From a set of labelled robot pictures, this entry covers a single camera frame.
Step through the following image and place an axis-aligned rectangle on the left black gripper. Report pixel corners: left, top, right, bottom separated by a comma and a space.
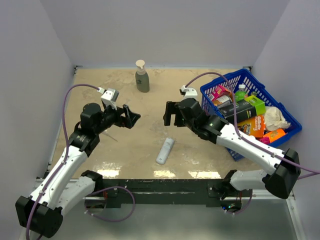
94, 101, 140, 135

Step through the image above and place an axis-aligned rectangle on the white remote control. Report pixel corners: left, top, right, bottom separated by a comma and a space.
155, 137, 175, 165

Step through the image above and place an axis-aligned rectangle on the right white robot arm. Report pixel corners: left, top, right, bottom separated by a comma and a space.
163, 98, 301, 199

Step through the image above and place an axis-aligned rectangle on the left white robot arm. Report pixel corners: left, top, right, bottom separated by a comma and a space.
15, 103, 141, 238

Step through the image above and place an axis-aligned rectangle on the grey soap dispenser bottle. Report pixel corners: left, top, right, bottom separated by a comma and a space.
135, 59, 150, 93

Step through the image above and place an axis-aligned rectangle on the brown label can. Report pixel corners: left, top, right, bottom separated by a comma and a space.
213, 95, 233, 109

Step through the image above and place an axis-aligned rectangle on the pink snack box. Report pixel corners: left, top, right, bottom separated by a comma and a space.
208, 85, 232, 101

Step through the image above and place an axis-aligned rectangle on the green drink bottle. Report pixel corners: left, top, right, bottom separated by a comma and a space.
234, 84, 248, 102

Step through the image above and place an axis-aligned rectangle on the black and green box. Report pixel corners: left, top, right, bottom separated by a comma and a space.
219, 95, 266, 124

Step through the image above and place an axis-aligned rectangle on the blue plastic basket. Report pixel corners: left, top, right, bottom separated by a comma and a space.
200, 68, 302, 148

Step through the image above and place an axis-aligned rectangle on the orange razor package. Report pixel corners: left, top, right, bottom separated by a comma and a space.
237, 115, 266, 139

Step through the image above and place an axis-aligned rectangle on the crumpled beige cloth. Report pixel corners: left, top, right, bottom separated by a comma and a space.
264, 106, 291, 132

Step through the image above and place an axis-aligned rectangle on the orange snack bag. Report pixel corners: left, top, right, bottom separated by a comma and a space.
259, 128, 286, 144

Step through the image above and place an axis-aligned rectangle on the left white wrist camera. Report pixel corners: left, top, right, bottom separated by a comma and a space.
100, 88, 119, 110

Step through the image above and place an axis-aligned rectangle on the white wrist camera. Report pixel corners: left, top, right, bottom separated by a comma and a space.
100, 88, 119, 110
179, 85, 198, 100

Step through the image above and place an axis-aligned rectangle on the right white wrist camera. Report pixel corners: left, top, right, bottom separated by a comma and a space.
179, 85, 198, 100

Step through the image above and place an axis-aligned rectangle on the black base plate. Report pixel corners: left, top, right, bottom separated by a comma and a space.
92, 179, 251, 208

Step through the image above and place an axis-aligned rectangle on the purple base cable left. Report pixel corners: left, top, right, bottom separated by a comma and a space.
84, 185, 136, 223

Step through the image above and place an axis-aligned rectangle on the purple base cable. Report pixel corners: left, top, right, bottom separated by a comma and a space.
223, 189, 254, 216
84, 185, 136, 223

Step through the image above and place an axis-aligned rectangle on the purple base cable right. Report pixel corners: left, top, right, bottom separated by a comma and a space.
223, 189, 254, 216

